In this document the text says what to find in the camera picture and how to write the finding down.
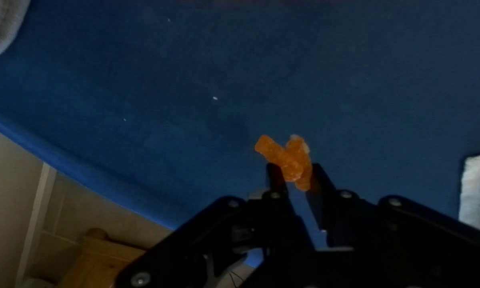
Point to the small orange plastic object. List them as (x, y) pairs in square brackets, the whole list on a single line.
[(288, 157)]

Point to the grey quilted pad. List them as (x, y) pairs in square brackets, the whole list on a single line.
[(0, 25)]

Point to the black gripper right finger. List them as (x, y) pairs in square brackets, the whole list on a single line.
[(410, 241)]

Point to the wooden nightstand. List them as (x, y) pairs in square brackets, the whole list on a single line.
[(106, 261)]

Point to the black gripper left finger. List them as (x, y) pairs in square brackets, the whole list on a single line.
[(208, 241)]

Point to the blue covered ironing board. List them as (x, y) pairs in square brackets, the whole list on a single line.
[(197, 81)]

